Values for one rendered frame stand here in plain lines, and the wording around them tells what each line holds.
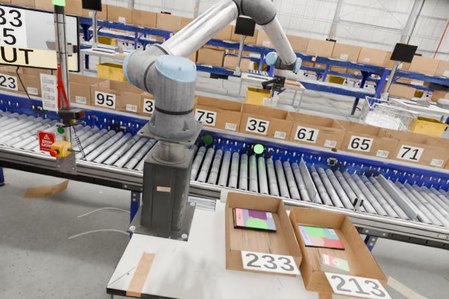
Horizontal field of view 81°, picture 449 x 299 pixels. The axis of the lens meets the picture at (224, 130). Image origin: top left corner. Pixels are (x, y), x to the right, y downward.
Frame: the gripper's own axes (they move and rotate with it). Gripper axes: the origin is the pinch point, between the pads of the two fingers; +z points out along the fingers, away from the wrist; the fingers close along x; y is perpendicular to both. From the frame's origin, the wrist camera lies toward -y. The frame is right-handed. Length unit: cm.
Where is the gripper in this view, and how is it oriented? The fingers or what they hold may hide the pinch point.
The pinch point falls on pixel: (270, 101)
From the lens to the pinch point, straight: 205.7
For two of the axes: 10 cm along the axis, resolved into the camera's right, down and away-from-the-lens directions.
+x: 0.9, -3.4, 9.4
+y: 9.8, 1.8, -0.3
